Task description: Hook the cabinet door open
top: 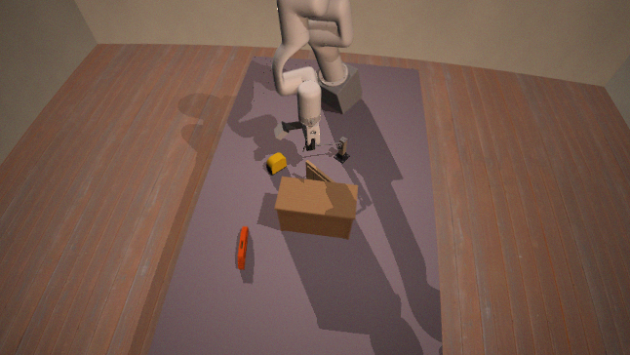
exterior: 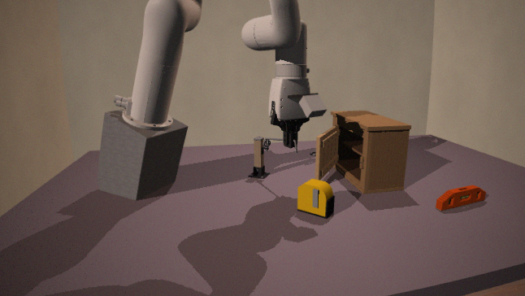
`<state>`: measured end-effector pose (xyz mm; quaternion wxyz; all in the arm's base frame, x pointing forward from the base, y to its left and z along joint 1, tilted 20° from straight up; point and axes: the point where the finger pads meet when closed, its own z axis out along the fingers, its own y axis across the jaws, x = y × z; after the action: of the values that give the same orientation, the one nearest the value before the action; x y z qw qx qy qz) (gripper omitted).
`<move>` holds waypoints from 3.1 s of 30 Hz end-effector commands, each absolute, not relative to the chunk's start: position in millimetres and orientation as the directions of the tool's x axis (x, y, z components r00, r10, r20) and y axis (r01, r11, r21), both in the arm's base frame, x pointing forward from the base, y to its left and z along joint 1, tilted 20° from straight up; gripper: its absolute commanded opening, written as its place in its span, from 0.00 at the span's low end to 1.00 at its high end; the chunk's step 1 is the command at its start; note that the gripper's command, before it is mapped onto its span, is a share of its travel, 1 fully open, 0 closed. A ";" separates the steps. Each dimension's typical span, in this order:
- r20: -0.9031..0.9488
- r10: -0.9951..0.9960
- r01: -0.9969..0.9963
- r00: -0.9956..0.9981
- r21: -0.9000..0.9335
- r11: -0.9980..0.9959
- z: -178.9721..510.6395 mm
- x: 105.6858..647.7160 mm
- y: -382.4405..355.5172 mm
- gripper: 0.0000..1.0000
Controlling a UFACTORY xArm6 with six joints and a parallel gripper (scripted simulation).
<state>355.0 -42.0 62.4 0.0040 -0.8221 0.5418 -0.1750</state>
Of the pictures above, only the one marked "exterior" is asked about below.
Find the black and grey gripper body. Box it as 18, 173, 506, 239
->
268, 76, 310, 120

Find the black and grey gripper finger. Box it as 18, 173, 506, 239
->
271, 110, 293, 148
291, 118, 310, 142

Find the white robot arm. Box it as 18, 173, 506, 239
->
114, 0, 327, 131

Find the brown wooden cabinet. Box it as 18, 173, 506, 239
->
310, 111, 411, 194

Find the orange spirit level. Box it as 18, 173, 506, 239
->
436, 185, 486, 211

